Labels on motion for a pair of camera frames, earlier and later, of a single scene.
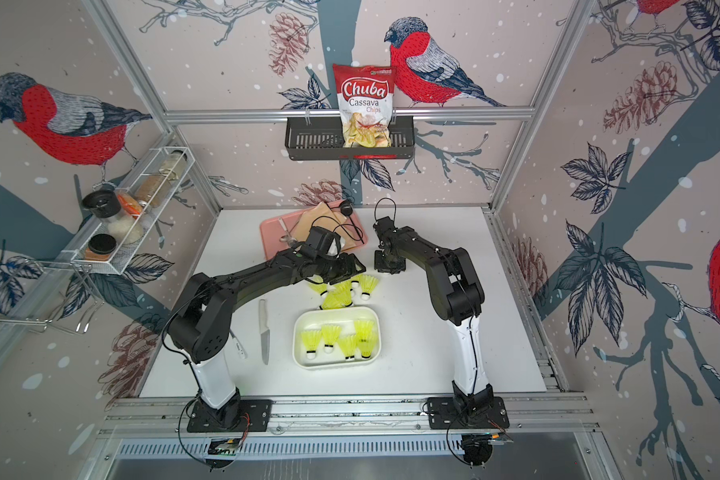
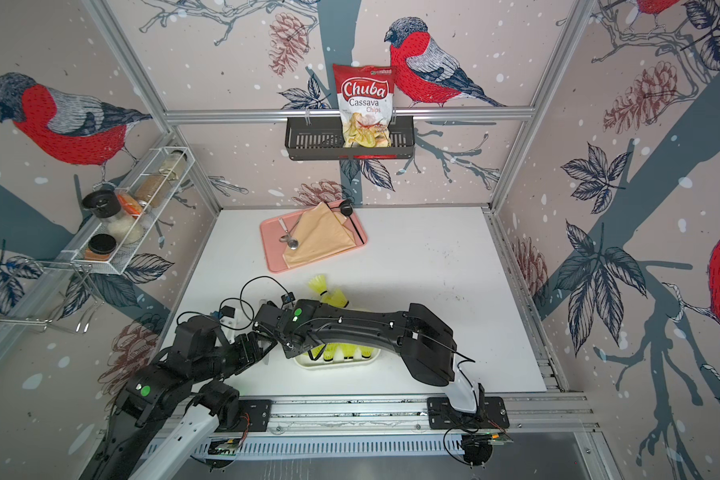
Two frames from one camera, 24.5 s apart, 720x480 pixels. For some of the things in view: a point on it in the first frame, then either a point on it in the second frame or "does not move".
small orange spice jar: (100, 247) does not move
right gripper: (397, 266) → (287, 354)
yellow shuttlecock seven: (321, 288) does not move
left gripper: (347, 268) → (258, 350)
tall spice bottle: (154, 188) does not move
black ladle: (347, 209) does not move
